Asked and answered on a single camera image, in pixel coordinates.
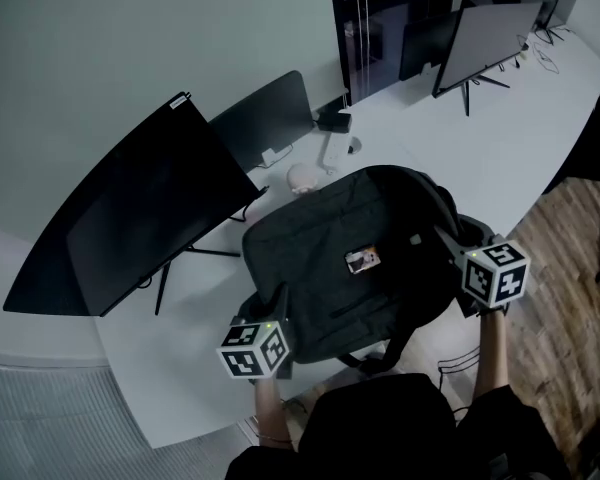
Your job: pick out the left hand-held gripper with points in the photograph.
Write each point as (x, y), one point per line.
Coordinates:
(252, 350)

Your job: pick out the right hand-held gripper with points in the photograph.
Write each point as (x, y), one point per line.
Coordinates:
(495, 273)

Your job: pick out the dark grey fabric backpack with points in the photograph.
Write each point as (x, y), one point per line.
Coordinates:
(350, 248)

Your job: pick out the person's right forearm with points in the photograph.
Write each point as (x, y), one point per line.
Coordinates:
(491, 353)

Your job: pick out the person's left forearm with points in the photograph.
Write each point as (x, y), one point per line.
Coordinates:
(272, 413)

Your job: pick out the small picture tag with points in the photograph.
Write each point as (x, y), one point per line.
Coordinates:
(362, 260)

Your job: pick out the white table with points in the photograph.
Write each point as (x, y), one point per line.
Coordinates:
(480, 158)

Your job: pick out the white power strip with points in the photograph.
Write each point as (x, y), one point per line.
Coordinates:
(332, 150)

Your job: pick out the black monitor with tripod stand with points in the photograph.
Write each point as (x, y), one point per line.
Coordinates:
(485, 43)
(145, 208)

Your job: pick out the small black box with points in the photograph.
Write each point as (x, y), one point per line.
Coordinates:
(336, 120)

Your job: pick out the person's black-clothed torso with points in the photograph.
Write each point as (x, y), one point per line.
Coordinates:
(405, 433)

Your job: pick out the small black display panel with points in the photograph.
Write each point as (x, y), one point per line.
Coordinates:
(422, 43)
(260, 118)

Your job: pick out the white venetian blind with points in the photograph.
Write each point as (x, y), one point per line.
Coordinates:
(40, 418)

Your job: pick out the black desktop monitor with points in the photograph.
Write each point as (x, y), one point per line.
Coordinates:
(560, 10)

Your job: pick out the dark window frame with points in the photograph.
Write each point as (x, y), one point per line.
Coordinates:
(380, 18)

